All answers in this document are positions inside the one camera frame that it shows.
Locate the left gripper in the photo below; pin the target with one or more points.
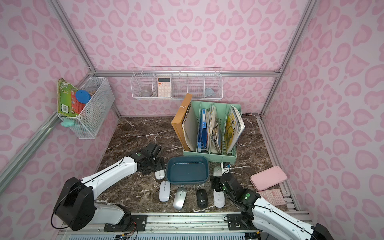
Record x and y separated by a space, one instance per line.
157 163

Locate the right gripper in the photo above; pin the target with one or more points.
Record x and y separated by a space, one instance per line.
216 182

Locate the silver computer mouse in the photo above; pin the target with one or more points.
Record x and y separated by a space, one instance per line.
217 172
180 198

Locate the white logo computer mouse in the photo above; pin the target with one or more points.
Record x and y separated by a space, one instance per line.
219 199

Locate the small white computer mouse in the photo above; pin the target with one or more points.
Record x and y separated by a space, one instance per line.
159 175

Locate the black computer mouse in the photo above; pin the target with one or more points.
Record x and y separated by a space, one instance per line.
202 198

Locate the teal storage box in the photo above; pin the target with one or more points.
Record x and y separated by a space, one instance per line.
187 170

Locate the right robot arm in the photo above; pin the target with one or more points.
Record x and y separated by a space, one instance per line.
258 212

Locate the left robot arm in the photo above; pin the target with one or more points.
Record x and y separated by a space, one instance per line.
76 205

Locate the pink case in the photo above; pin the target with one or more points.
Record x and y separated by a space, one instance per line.
268 178

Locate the stack of magazines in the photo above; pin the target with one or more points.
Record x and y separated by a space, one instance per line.
214 132

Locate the pink keyboard calculator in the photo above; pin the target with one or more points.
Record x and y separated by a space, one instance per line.
274 197

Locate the brown cardboard notebook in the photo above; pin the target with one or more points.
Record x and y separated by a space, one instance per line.
186 126

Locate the blue folder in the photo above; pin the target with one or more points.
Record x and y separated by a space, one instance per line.
203 132

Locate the green file organizer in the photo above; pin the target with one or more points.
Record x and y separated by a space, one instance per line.
222 111

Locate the yellow comic book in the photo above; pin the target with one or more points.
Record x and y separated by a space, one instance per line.
234 128

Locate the clear tape roll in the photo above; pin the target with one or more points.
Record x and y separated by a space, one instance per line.
146 92

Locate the white mesh side basket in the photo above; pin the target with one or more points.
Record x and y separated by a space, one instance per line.
96 110

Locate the blue round lid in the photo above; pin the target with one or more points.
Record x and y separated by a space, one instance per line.
83 97

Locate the green packaged card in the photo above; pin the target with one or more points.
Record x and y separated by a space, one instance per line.
68 105

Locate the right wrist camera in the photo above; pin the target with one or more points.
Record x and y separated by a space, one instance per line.
226 167

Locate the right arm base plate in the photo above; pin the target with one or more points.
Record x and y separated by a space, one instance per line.
237 222

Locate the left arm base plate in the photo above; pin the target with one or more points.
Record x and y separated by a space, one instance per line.
128 224

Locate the white wire wall basket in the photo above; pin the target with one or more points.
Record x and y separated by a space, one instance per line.
184 81

